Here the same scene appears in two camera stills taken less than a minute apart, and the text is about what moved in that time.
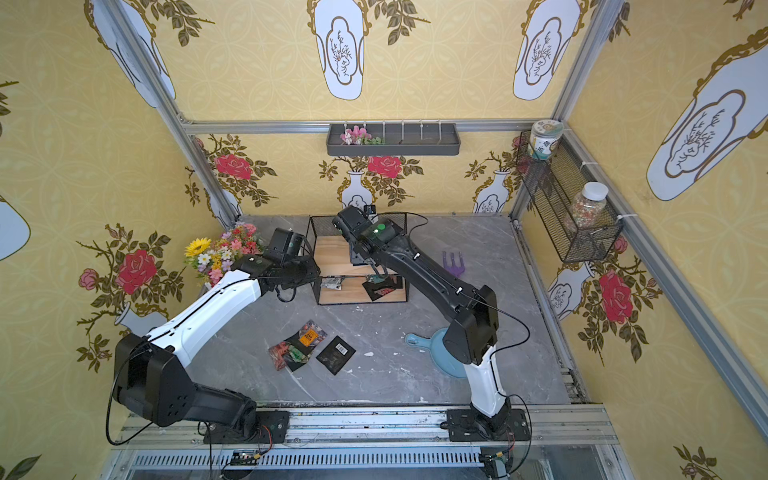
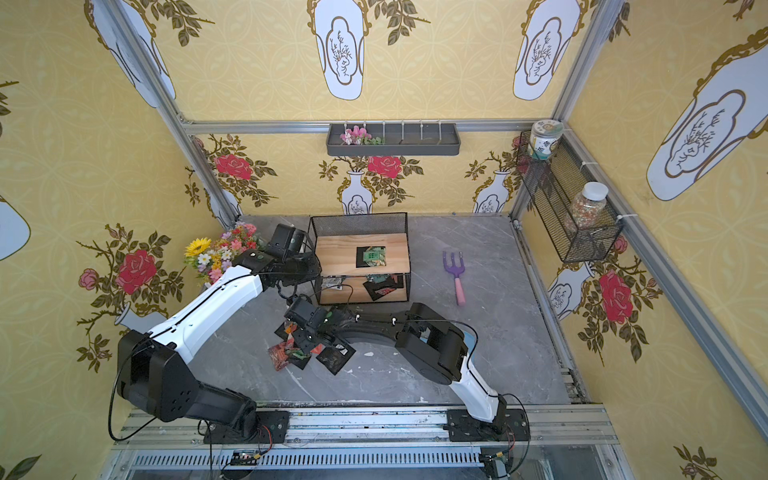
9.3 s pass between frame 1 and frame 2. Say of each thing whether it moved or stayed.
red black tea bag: stayed
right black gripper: moved
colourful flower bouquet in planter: stayed
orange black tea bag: moved
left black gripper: stayed
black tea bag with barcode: stayed
